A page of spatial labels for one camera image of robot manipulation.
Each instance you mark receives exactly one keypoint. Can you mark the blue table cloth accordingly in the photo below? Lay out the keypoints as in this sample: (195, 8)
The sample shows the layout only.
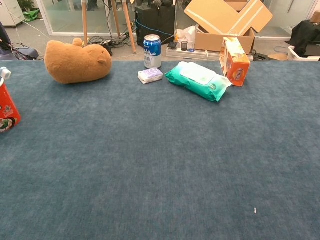
(175, 162)

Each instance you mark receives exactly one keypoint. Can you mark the white cabinet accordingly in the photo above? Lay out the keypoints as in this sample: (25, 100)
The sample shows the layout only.
(10, 12)

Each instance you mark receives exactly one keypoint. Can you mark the black computer tower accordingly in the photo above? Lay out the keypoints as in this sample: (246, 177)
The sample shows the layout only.
(155, 22)

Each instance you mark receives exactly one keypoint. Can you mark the open brown cardboard box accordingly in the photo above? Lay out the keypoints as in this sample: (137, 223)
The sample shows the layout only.
(225, 15)

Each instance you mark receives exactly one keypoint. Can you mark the black cloth covered object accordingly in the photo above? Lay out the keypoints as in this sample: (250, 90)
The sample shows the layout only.
(305, 32)

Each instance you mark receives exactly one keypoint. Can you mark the black metal bracket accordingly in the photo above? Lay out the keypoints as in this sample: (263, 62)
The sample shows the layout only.
(260, 56)

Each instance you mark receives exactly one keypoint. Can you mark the blue and white drink can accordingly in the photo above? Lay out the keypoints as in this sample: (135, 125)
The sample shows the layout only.
(152, 52)

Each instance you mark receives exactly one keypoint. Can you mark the green potted plant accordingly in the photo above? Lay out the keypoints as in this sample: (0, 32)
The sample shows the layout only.
(26, 4)

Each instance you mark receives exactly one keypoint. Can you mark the red paper noodle cup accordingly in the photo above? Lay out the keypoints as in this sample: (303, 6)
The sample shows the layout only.
(8, 110)

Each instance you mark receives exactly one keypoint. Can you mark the dark blue machine body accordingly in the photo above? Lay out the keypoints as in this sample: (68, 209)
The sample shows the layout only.
(27, 52)

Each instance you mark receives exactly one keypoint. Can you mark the white plastic crate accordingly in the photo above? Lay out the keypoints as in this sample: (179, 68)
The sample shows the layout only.
(295, 55)

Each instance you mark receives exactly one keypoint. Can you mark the black mesh pen holder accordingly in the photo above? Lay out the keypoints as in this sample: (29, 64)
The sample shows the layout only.
(184, 46)

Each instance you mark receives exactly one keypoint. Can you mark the flat brown cardboard piece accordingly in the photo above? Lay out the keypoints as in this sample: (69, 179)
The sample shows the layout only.
(277, 57)

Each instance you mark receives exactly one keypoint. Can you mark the wooden easel legs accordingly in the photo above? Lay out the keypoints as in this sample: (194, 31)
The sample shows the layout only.
(128, 25)

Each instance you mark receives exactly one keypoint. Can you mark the orange cardboard snack box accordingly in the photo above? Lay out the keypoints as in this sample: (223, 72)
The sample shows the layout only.
(236, 67)

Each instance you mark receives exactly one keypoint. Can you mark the green wet wipes pack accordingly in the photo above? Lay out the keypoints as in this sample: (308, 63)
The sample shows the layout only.
(197, 81)

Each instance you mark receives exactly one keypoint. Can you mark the small black device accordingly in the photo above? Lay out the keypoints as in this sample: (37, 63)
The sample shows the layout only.
(172, 45)

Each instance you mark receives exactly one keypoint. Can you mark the green bag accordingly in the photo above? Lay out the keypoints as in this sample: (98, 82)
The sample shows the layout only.
(31, 15)

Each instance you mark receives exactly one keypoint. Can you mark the light blue toothbrush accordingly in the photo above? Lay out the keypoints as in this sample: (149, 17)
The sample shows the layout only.
(5, 72)

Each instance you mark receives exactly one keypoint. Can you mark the white plastic bag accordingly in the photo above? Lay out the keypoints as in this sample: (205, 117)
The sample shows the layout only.
(186, 33)

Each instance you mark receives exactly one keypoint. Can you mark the brown capybara plush toy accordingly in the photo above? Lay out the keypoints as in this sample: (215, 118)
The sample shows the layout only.
(77, 62)

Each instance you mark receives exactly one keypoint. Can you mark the small purple tissue pack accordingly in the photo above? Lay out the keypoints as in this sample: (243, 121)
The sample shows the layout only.
(150, 75)

